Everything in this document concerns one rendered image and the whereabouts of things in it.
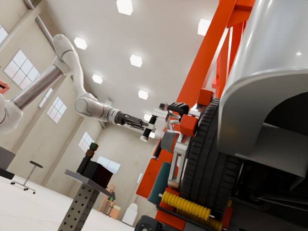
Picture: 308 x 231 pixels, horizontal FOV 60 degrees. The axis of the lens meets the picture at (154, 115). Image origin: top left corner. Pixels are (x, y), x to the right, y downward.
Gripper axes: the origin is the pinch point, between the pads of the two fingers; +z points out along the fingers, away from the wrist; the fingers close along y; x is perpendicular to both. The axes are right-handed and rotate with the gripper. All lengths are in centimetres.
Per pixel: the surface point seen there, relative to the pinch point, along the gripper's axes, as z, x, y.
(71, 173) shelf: -37, -39, -11
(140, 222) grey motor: 7, -48, -39
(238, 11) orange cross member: 9, 175, -67
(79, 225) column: -28, -64, -35
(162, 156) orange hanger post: -3, 2, -60
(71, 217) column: -34, -62, -30
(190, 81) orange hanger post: -6, 74, -60
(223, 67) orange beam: -2, 179, -168
